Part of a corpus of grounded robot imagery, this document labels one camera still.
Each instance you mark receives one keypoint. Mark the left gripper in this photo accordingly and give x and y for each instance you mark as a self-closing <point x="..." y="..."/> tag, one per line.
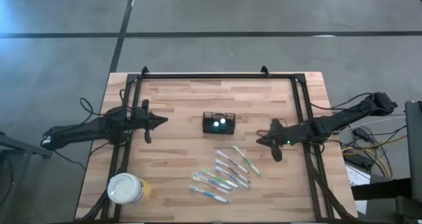
<point x="145" y="122"/>

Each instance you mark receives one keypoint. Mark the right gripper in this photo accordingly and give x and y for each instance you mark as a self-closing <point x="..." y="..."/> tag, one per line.
<point x="278" y="138"/>

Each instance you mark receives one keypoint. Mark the blue white toothbrush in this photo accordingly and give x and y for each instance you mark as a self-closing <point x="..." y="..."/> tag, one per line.
<point x="231" y="177"/>
<point x="209" y="194"/>

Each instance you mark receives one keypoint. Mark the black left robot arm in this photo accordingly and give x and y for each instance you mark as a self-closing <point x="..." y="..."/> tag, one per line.
<point x="82" y="130"/>

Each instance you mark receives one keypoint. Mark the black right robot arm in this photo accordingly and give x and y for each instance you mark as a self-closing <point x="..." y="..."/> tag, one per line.
<point x="329" y="123"/>

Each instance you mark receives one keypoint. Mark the white tub yellow label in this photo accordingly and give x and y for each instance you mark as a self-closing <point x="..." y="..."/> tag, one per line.
<point x="125" y="188"/>

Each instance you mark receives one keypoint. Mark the black power brick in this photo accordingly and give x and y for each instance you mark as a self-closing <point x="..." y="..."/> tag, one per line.
<point x="359" y="159"/>
<point x="362" y="132"/>

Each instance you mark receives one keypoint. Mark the white paper sheet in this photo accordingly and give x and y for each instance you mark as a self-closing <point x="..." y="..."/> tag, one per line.
<point x="357" y="178"/>

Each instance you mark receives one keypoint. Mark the black stand beam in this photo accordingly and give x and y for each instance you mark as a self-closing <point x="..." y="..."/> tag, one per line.
<point x="389" y="189"/>

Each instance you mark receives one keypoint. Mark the dark grey side table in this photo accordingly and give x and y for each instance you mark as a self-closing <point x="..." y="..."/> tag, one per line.
<point x="19" y="148"/>

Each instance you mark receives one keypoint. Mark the black frame bracket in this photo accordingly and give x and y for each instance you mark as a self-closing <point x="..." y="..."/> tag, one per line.
<point x="264" y="70"/>
<point x="144" y="70"/>

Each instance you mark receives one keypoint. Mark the black rig frame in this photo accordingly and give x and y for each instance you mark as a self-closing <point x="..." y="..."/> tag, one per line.
<point x="214" y="75"/>

